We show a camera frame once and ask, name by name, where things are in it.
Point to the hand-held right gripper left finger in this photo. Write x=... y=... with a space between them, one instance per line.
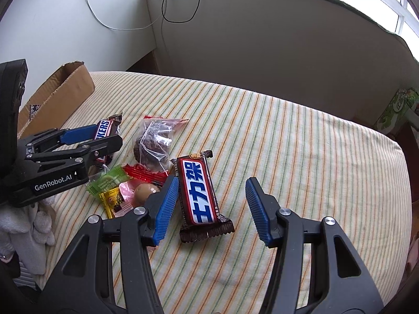
x=165 y=209

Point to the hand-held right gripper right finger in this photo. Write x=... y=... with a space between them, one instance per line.
x=258 y=209

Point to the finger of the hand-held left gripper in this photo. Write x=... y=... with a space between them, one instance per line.
x=104 y=145
x=80 y=134

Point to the brown chocolate bar slanted print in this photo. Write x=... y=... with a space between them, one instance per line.
x=104 y=129

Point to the brown chocolate bar blue print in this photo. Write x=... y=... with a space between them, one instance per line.
x=199 y=196

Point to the brown cardboard box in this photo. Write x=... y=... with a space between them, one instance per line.
x=65 y=88

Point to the pink packed braised egg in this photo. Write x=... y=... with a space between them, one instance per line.
x=142 y=192

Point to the green candy wrapper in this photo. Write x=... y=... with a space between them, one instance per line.
x=108 y=181

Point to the red candy wrapper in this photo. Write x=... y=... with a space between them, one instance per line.
x=144 y=173

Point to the clear bag with dark bun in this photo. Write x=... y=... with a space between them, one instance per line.
x=154 y=144

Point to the yellow candy wrapper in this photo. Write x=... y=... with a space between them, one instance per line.
x=113 y=201

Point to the striped table cloth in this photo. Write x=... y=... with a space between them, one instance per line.
x=294 y=137

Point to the white cabinet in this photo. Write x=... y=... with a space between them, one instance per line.
x=49 y=23

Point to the green gift box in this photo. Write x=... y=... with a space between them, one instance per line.
x=397 y=111

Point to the white framed window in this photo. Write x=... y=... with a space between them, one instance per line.
x=407 y=16

